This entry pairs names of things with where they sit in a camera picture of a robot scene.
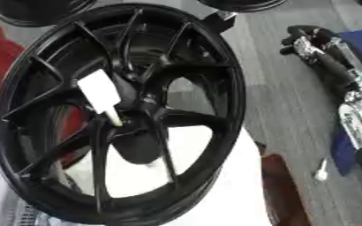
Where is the brown wooden object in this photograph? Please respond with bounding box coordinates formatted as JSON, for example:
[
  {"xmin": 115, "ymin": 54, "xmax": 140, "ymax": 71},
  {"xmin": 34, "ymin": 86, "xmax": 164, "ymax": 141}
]
[{"xmin": 253, "ymin": 140, "xmax": 314, "ymax": 226}]

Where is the black spoked wheel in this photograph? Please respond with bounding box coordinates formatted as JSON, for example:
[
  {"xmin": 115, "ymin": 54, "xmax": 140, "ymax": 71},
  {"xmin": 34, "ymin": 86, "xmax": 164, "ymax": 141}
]
[{"xmin": 0, "ymin": 2, "xmax": 249, "ymax": 226}]

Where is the black round wheel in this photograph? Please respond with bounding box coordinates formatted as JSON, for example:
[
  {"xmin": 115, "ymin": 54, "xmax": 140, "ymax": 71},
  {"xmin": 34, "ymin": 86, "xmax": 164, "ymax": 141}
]
[
  {"xmin": 194, "ymin": 0, "xmax": 290, "ymax": 13},
  {"xmin": 0, "ymin": 0, "xmax": 100, "ymax": 28}
]

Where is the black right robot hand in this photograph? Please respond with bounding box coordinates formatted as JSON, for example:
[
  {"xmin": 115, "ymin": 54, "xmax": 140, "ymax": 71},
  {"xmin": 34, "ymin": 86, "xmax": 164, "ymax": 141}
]
[{"xmin": 278, "ymin": 24, "xmax": 362, "ymax": 96}]

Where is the black post with silver top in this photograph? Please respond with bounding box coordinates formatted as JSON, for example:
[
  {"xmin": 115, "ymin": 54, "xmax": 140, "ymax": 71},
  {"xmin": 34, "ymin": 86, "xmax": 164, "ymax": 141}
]
[{"xmin": 200, "ymin": 10, "xmax": 238, "ymax": 34}]

